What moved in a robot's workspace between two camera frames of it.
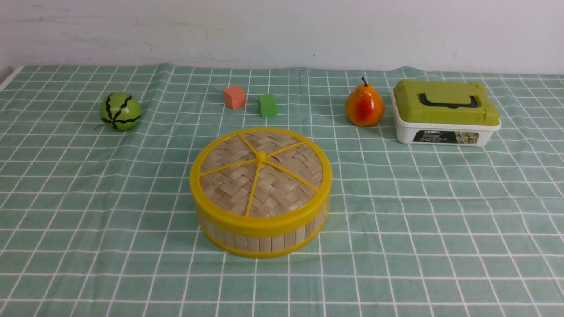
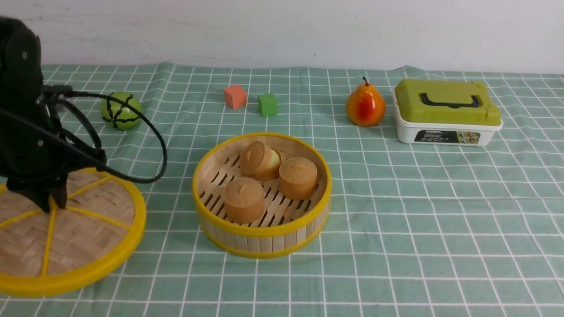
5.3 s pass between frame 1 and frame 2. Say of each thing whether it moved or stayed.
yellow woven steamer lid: moved
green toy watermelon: stayed
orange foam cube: stayed
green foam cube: stayed
